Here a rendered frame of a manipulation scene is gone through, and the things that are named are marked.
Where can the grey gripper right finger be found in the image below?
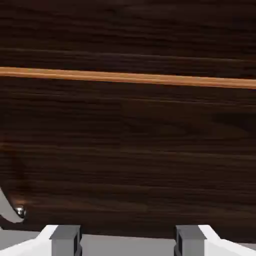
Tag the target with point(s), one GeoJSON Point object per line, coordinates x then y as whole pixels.
{"type": "Point", "coordinates": [190, 242]}

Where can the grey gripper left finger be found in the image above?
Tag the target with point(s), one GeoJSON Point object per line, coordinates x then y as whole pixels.
{"type": "Point", "coordinates": [64, 242]}

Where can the dark wood cabinet door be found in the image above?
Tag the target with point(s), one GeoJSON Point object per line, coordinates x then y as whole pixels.
{"type": "Point", "coordinates": [140, 156]}
{"type": "Point", "coordinates": [128, 30]}

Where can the dark wood cabinet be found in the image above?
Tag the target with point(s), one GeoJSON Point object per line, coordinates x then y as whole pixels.
{"type": "Point", "coordinates": [128, 77]}

